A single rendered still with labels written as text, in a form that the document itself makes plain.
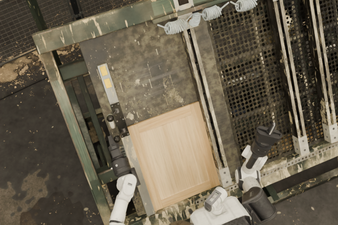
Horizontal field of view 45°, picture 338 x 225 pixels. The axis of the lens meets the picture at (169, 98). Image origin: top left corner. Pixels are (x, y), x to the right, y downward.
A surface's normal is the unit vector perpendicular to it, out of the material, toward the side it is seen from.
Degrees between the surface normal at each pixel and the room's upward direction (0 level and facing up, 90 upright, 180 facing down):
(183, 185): 50
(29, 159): 0
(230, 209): 23
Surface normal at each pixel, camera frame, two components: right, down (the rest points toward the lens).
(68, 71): 0.28, 0.24
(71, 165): -0.02, -0.55
